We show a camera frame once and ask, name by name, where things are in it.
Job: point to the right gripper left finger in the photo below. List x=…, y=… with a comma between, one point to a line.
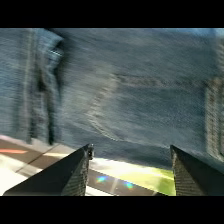
x=68, y=173

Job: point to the grey checked garment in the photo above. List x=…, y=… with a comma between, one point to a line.
x=215, y=116

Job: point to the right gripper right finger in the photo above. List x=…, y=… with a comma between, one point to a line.
x=196, y=176

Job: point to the blue jeans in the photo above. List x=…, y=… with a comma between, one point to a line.
x=133, y=90

